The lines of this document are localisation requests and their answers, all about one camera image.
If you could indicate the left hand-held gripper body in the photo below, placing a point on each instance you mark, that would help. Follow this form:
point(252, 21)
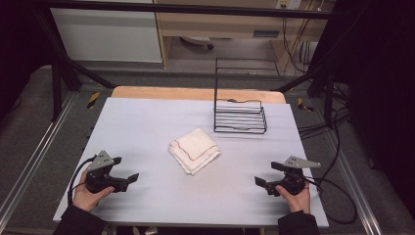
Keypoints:
point(99, 181)

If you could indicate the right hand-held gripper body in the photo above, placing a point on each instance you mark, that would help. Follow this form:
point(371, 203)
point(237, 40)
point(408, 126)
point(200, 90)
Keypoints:
point(293, 182)

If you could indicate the white towel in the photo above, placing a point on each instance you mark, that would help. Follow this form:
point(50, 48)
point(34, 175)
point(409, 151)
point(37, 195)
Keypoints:
point(195, 150)

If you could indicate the person's right hand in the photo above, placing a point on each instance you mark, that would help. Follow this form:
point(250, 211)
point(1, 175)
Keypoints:
point(299, 202)

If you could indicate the person's left hand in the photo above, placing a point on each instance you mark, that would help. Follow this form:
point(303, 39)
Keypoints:
point(85, 199)

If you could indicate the white table mat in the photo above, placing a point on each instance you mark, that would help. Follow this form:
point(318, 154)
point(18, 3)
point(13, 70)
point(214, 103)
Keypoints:
point(147, 130)

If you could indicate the yellow black tape marker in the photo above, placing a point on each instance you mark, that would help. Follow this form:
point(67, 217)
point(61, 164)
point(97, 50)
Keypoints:
point(93, 100)
point(304, 105)

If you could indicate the wooden table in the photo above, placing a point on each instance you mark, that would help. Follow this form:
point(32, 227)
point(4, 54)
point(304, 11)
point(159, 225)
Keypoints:
point(163, 93)

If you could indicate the black metal stand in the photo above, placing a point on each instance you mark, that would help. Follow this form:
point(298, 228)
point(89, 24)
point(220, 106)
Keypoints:
point(58, 71)
point(329, 84)

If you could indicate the white cabinet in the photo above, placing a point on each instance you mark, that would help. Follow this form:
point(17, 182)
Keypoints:
point(107, 36)

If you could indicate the black curtain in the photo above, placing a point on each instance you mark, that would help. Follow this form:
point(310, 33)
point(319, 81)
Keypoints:
point(18, 45)
point(385, 81)

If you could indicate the office chair base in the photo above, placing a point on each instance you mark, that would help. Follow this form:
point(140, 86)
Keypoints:
point(197, 40)

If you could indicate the wooden desk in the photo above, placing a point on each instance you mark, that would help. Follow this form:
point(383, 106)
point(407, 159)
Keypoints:
point(221, 26)

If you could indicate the black metal crossbar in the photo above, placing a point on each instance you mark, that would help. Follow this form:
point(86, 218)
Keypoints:
point(195, 8)

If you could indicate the aluminium floor rail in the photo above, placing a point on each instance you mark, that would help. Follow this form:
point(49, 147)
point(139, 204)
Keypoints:
point(36, 153)
point(355, 189)

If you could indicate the white wall socket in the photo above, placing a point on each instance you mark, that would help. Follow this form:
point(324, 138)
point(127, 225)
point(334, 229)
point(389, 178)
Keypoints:
point(288, 4)

